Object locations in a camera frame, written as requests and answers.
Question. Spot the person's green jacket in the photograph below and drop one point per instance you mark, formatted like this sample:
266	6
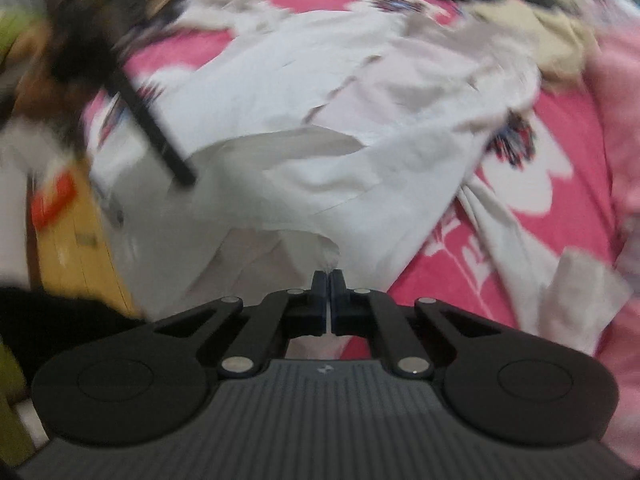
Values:
10	410

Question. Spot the pink floral blanket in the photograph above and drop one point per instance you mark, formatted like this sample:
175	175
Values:
550	210

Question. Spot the person's left forearm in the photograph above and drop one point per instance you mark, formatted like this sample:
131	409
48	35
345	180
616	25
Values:
12	30

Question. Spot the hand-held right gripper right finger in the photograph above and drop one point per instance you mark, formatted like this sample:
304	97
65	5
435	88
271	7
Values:
337	305

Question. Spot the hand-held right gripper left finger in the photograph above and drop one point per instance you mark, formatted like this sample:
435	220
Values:
320	305

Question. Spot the dark cloth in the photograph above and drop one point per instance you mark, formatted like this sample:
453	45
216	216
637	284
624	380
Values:
50	320

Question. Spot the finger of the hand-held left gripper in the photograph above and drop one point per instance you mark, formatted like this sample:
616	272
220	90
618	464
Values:
155	135

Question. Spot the white shirt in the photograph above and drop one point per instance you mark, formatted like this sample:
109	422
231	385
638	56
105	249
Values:
300	110

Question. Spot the orange object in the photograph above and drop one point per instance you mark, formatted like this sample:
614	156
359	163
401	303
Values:
50	205

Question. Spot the beige cloth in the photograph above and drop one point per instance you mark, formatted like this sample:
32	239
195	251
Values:
550	40

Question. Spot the pale pink quilt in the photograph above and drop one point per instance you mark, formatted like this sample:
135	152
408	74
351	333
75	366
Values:
620	110

